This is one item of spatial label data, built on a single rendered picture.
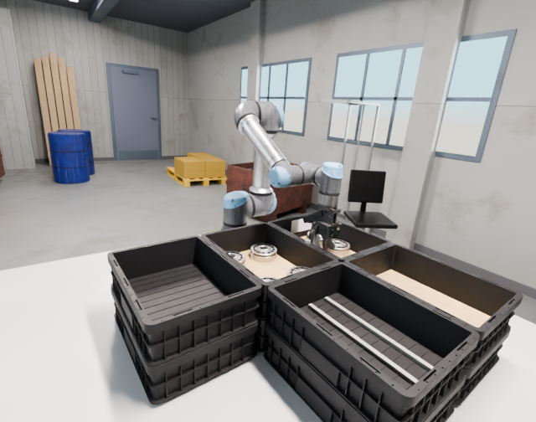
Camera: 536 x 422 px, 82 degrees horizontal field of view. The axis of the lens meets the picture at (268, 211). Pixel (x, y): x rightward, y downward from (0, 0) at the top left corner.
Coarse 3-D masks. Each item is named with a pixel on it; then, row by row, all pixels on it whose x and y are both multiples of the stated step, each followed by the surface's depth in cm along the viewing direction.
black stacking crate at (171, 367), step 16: (128, 336) 84; (240, 336) 80; (192, 352) 72; (208, 352) 75; (224, 352) 80; (240, 352) 83; (256, 352) 87; (144, 368) 74; (160, 368) 68; (176, 368) 72; (192, 368) 75; (208, 368) 77; (224, 368) 81; (144, 384) 75; (160, 384) 70; (176, 384) 73; (192, 384) 76; (160, 400) 71
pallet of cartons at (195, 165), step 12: (192, 156) 624; (204, 156) 616; (168, 168) 625; (180, 168) 557; (192, 168) 547; (204, 168) 560; (216, 168) 571; (180, 180) 585; (192, 180) 550; (204, 180) 562; (216, 180) 605
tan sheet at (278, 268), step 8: (248, 256) 118; (280, 256) 120; (248, 264) 113; (256, 264) 113; (264, 264) 113; (272, 264) 114; (280, 264) 114; (288, 264) 115; (256, 272) 107; (264, 272) 107; (272, 272) 108; (280, 272) 108
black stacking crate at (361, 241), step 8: (280, 224) 131; (288, 224) 134; (312, 224) 144; (304, 232) 142; (344, 232) 132; (352, 232) 129; (360, 232) 125; (344, 240) 133; (352, 240) 129; (360, 240) 126; (368, 240) 123; (376, 240) 120; (352, 248) 130; (360, 248) 126; (368, 248) 123
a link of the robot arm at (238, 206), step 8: (232, 192) 148; (240, 192) 147; (224, 200) 142; (232, 200) 140; (240, 200) 140; (248, 200) 144; (224, 208) 143; (232, 208) 141; (240, 208) 141; (248, 208) 144; (224, 216) 144; (232, 216) 142; (240, 216) 143; (248, 216) 146
